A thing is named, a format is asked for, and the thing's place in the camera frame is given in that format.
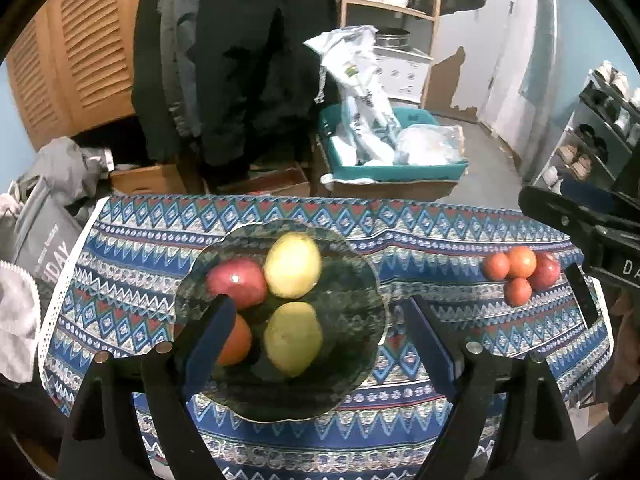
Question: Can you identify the wooden louvered wardrobe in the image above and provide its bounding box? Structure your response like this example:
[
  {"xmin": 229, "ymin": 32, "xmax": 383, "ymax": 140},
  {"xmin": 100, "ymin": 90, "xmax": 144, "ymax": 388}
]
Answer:
[{"xmin": 5, "ymin": 0, "xmax": 146, "ymax": 153}]

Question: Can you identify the wooden shelf rack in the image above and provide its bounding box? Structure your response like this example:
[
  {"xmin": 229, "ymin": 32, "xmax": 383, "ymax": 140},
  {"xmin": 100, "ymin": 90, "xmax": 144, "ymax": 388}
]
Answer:
[{"xmin": 340, "ymin": 0, "xmax": 446, "ymax": 111}]

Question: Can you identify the flat cardboard box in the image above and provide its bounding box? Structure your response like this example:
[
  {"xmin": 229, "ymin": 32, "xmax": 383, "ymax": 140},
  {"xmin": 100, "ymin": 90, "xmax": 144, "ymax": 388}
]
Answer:
[{"xmin": 215, "ymin": 165, "xmax": 311, "ymax": 196}]

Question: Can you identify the grey jacket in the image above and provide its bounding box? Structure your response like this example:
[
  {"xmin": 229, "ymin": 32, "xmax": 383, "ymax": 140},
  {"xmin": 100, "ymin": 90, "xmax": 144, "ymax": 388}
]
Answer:
[{"xmin": 157, "ymin": 0, "xmax": 203, "ymax": 138}]

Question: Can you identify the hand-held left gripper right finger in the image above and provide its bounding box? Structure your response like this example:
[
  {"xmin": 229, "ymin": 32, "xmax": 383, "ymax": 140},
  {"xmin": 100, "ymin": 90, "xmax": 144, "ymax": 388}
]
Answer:
[{"xmin": 402, "ymin": 297, "xmax": 585, "ymax": 480}]

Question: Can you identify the grey tote bag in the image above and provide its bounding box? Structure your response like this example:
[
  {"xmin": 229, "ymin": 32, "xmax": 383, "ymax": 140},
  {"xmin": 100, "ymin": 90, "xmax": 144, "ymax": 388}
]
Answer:
[{"xmin": 10, "ymin": 175, "xmax": 83, "ymax": 301}]

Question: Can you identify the dark green glass plate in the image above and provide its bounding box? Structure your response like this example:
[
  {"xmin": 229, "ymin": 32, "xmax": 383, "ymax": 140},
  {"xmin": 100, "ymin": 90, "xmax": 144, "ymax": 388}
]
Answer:
[{"xmin": 172, "ymin": 219, "xmax": 388, "ymax": 423}]

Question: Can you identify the steel steamer pot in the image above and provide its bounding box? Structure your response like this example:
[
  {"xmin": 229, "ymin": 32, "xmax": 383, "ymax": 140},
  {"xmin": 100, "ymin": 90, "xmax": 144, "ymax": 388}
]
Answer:
[{"xmin": 375, "ymin": 30, "xmax": 411, "ymax": 51}]

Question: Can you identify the teal plastic crate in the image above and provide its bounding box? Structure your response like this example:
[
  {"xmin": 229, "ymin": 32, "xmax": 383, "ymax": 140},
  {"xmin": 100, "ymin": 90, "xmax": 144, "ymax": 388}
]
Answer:
[{"xmin": 318, "ymin": 105, "xmax": 471, "ymax": 183}]

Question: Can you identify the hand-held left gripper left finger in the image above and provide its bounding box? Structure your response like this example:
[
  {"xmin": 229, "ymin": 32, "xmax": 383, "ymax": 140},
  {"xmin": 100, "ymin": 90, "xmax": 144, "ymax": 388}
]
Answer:
[{"xmin": 60, "ymin": 295, "xmax": 237, "ymax": 480}]

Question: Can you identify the person's right hand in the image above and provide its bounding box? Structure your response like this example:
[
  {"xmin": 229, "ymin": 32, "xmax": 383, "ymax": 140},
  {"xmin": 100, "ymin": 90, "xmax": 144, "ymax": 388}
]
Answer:
[{"xmin": 607, "ymin": 290, "xmax": 640, "ymax": 411}]

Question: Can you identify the clear plastic bag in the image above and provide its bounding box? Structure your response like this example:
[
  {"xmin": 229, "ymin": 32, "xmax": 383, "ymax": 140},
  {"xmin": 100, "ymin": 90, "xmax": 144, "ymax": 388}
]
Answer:
[{"xmin": 395, "ymin": 124, "xmax": 466, "ymax": 166}]

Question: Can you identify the red apple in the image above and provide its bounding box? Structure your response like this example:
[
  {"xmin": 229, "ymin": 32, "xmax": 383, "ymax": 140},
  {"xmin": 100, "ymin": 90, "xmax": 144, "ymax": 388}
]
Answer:
[
  {"xmin": 530, "ymin": 251, "xmax": 562, "ymax": 292},
  {"xmin": 206, "ymin": 259, "xmax": 268, "ymax": 309}
]

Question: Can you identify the white patterned crate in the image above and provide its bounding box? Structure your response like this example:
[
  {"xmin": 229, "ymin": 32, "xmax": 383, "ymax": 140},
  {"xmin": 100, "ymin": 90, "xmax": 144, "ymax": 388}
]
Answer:
[{"xmin": 372, "ymin": 45, "xmax": 433, "ymax": 103}]

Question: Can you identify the green pear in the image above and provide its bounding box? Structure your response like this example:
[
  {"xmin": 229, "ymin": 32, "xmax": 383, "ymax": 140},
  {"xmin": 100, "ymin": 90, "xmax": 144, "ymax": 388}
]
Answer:
[{"xmin": 263, "ymin": 301, "xmax": 324, "ymax": 378}]

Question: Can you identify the orange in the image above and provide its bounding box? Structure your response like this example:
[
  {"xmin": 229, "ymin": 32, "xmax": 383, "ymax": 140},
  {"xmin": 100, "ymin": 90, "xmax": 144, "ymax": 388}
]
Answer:
[
  {"xmin": 507, "ymin": 246, "xmax": 537, "ymax": 279},
  {"xmin": 215, "ymin": 312, "xmax": 252, "ymax": 367}
]

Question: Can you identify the white shoe rack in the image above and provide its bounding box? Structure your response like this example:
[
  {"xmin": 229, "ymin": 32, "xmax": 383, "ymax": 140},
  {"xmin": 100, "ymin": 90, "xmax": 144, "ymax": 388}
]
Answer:
[{"xmin": 530, "ymin": 67, "xmax": 640, "ymax": 196}]

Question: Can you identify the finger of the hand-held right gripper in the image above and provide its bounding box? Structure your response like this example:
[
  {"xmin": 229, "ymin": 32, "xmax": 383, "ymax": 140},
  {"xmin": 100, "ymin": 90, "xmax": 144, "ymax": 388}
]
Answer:
[
  {"xmin": 561, "ymin": 180, "xmax": 640, "ymax": 223},
  {"xmin": 518, "ymin": 186, "xmax": 621, "ymax": 261}
]

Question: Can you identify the white rice bag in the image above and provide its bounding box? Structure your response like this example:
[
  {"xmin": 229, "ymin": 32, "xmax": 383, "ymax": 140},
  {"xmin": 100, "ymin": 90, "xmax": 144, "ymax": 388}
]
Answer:
[{"xmin": 303, "ymin": 25, "xmax": 403, "ymax": 166}]

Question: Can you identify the black hooded jacket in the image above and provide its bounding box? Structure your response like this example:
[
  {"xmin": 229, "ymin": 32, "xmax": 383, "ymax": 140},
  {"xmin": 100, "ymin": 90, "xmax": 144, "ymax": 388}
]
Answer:
[{"xmin": 132, "ymin": 0, "xmax": 341, "ymax": 168}]

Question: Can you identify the patterned blue tablecloth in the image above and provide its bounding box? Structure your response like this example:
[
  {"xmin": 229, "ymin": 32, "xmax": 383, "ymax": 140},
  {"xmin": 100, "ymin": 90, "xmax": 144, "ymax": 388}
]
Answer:
[{"xmin": 39, "ymin": 194, "xmax": 615, "ymax": 480}]

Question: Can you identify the yellow lemon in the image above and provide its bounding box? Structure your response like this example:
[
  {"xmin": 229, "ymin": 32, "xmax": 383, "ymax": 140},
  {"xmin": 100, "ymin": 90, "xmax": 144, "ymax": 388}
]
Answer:
[{"xmin": 263, "ymin": 232, "xmax": 322, "ymax": 299}]

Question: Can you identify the white knitted cloth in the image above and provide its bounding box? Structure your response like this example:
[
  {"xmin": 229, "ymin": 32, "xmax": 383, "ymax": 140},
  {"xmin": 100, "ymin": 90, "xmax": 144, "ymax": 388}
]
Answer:
[{"xmin": 0, "ymin": 260, "xmax": 41, "ymax": 383}]

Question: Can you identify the small tangerine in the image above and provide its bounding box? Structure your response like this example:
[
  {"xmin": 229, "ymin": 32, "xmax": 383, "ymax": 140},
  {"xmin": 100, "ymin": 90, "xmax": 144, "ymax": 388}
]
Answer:
[
  {"xmin": 504, "ymin": 277, "xmax": 533, "ymax": 307},
  {"xmin": 482, "ymin": 252, "xmax": 511, "ymax": 282}
]

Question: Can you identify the pile of grey clothes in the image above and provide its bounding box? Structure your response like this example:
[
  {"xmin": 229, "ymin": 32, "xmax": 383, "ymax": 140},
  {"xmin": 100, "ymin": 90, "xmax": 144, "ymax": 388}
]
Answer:
[{"xmin": 20, "ymin": 136, "xmax": 113, "ymax": 221}]

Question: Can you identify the shoe rack with shoes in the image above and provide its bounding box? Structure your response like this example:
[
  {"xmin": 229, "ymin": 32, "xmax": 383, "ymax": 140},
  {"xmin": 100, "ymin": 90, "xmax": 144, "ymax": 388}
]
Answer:
[{"xmin": 542, "ymin": 60, "xmax": 640, "ymax": 191}]

